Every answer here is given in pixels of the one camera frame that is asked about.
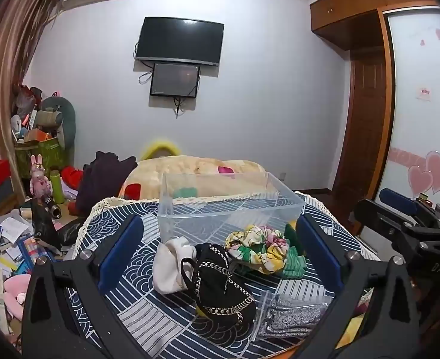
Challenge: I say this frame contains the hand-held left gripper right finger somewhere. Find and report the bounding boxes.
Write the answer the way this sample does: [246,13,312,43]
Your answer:
[297,213,421,359]

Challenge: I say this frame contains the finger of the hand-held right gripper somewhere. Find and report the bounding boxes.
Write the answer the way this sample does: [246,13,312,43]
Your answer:
[378,188,436,218]
[353,198,424,241]

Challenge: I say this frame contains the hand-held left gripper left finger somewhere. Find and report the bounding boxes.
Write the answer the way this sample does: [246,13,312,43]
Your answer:
[21,214,146,359]

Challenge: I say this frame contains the green knitted cloth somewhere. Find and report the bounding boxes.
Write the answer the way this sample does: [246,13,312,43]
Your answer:
[282,223,307,279]

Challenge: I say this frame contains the white cloth pouch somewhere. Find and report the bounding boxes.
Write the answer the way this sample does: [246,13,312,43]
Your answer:
[152,237,198,295]

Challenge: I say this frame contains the silver glitter pouch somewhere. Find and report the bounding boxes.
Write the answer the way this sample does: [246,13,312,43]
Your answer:
[250,291,335,342]

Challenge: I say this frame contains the floral fabric scrunchie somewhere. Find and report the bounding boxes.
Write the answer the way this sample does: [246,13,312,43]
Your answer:
[225,224,290,273]

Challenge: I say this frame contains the clear plastic storage box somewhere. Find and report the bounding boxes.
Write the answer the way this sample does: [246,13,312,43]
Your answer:
[157,172,306,243]

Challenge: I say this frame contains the black bag with chain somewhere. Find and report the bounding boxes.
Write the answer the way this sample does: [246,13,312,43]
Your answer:
[180,243,258,339]

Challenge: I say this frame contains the dark clothing pile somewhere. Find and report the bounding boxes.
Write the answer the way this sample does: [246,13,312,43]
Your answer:
[75,151,138,217]

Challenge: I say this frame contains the blue wave pattern tablecloth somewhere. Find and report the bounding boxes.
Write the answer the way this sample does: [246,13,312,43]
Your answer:
[64,191,383,359]

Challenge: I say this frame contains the brown wooden door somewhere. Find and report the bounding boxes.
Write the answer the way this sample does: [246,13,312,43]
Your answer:
[332,50,393,200]

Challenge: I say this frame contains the white wardrobe door pink hearts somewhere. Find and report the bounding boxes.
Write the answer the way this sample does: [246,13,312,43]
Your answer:
[358,5,440,240]

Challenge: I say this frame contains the black plastic bag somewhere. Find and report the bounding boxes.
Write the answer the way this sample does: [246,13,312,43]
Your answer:
[31,194,80,255]

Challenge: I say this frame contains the red cloth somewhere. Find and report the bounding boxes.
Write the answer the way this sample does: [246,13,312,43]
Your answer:
[61,165,84,192]

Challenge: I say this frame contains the green bottle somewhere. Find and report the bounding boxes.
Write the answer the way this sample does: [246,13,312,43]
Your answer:
[50,170,65,204]

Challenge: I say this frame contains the large tan plush toy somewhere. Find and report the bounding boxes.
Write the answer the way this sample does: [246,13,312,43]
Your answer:
[119,156,273,200]

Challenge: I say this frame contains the yellow round object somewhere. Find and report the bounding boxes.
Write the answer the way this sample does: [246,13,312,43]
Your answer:
[140,140,181,161]

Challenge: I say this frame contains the pink rabbit toy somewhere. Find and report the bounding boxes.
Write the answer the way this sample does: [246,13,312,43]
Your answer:
[29,154,53,199]

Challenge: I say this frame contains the pile of papers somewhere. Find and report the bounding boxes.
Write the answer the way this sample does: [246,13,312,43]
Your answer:
[0,209,58,309]

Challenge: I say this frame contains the pink plush toy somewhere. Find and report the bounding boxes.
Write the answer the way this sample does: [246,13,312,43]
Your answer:
[3,274,32,320]

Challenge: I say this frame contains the green cardboard box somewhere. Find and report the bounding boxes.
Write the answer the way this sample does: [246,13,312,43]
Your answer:
[15,136,68,180]

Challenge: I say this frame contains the grey plush pillow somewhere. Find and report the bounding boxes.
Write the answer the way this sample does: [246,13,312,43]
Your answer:
[40,95,76,165]

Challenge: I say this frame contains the wooden overhead cabinet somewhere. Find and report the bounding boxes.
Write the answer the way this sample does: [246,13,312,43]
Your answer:
[310,0,440,51]

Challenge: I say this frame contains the striped brown curtain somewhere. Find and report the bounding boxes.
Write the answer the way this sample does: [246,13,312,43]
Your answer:
[0,0,65,203]

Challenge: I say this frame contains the black monitor cable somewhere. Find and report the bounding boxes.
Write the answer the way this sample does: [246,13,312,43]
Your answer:
[172,96,186,119]

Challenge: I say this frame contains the small black wall monitor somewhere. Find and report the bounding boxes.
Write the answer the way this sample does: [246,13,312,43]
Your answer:
[149,63,201,98]

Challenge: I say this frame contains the wall mounted black television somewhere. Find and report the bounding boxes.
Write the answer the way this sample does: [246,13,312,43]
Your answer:
[135,16,225,67]

